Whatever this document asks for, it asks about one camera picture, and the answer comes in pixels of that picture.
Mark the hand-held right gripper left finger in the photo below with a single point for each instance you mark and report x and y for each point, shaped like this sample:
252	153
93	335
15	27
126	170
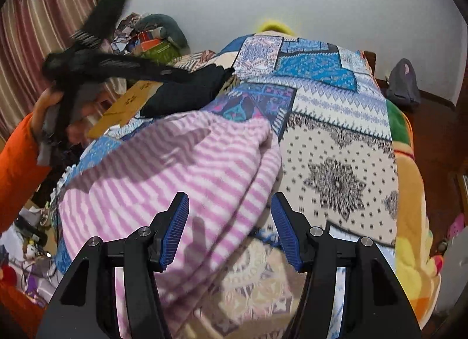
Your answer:
175	233

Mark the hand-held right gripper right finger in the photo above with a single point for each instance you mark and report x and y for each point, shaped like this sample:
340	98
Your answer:
289	236

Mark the orange yellow fleece blanket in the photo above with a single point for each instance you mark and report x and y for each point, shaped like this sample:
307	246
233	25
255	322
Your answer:
409	193

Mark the white suitcase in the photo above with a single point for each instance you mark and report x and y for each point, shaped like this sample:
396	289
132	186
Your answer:
453	269

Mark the person's left hand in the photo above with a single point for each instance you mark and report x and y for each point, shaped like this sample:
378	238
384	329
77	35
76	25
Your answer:
45	105

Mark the black garment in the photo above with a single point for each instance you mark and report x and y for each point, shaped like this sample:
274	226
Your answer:
190	83

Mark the pink clog shoe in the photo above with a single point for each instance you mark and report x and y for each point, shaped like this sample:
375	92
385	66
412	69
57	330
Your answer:
457	227

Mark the pink white striped pants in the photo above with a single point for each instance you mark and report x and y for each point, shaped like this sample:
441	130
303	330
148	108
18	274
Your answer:
182	163

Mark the striped pink brown curtain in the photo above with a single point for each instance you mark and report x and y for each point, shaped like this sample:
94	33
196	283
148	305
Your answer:
44	14

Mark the blue patchwork quilt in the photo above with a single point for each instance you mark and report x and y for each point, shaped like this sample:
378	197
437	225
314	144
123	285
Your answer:
329	123

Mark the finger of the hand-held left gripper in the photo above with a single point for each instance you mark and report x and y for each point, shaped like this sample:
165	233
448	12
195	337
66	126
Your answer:
153	70

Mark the yellow plush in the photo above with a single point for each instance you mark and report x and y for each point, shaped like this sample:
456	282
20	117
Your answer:
276	26

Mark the person's orange jacket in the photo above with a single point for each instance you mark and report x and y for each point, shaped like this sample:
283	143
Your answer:
18	306

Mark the grey backpack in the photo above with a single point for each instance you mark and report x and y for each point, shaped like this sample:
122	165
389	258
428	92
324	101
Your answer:
402	83

